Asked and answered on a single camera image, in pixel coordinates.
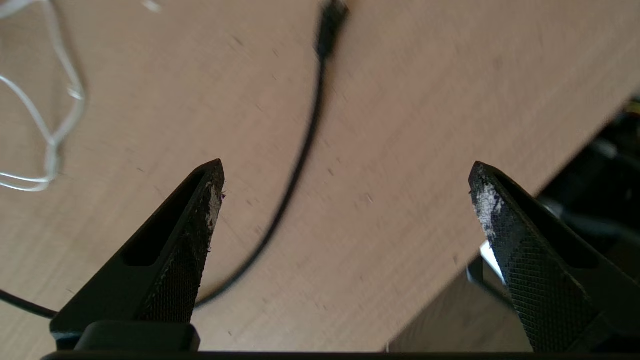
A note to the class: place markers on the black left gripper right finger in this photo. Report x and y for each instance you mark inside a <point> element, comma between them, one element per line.
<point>545,280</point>

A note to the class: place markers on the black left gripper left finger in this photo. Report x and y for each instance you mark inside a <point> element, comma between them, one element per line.
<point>165,280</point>

